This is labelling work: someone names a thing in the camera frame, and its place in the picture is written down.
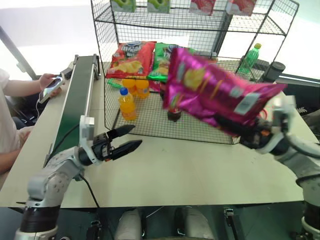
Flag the dark cola bottle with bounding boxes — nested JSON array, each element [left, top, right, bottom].
[[166, 106, 183, 123]]

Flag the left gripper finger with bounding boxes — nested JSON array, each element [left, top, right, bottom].
[[110, 139, 144, 161], [107, 124, 137, 139]]

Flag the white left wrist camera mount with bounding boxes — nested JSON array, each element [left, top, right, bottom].
[[78, 114, 104, 168]]

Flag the green conveyor belt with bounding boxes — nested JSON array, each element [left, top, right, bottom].
[[42, 54, 101, 169]]

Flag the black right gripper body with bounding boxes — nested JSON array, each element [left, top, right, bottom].
[[239, 118, 274, 150]]

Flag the smartphone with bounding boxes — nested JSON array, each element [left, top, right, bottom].
[[39, 76, 64, 104]]

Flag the black cylindrical object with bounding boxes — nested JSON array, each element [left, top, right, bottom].
[[264, 61, 286, 81]]

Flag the green plastic bottle yellow cap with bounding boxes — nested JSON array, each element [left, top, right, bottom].
[[237, 43, 263, 75]]

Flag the white phone cable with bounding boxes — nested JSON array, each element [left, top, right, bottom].
[[35, 99, 43, 120]]

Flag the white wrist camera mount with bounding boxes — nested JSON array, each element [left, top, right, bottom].
[[78, 114, 104, 168], [257, 96, 299, 154]]

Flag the person's bare hand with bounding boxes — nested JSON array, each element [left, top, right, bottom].
[[39, 73, 63, 98]]

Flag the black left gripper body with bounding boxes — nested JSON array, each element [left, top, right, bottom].
[[91, 132, 114, 164]]

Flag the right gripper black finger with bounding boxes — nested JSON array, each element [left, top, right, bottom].
[[217, 121, 245, 138]]

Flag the white and black rounded shape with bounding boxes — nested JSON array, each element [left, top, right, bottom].
[[174, 206, 216, 240]]

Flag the magenta chips bag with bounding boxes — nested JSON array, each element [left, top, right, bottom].
[[162, 47, 288, 137]]

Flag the person in white shirt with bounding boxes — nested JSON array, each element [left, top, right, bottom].
[[0, 68, 45, 175]]

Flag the green snack box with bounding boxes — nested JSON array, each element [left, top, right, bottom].
[[146, 0, 171, 14], [110, 0, 138, 13]]

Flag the orange soda bottle blue cap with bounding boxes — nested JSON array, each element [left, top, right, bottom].
[[118, 87, 138, 122]]

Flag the black table bracket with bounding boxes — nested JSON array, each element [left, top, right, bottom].
[[223, 207, 239, 240]]

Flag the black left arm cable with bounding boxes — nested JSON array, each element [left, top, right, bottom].
[[79, 173, 101, 209]]

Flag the small red chips bag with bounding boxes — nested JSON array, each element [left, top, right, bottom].
[[148, 79, 162, 93]]

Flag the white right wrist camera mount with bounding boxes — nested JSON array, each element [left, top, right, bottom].
[[257, 96, 299, 154]]

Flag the red snack box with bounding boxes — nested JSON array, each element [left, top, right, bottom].
[[224, 0, 258, 17], [188, 0, 216, 17]]

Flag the black wire rack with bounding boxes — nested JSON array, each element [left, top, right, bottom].
[[90, 0, 300, 146]]

